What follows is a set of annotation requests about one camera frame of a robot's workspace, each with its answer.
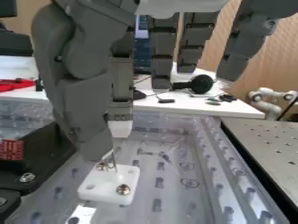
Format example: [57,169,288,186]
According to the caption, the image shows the clear box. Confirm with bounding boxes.
[0,99,289,224]

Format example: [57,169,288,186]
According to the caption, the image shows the small white jointed device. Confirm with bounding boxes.
[245,87,298,121]

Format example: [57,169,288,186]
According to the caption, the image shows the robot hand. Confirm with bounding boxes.
[30,0,298,163]

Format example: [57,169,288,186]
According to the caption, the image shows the red tray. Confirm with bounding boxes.
[0,78,37,93]

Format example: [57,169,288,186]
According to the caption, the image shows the white desk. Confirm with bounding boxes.
[0,54,265,120]

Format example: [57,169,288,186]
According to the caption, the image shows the thin metal pin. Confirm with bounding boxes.
[108,146,119,173]

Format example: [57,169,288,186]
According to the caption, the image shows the black headphones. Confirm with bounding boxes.
[171,73,216,95]

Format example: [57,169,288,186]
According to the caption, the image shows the small white square plate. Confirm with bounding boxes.
[77,161,140,205]

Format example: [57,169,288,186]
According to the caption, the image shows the black mount block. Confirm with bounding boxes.
[0,121,83,201]

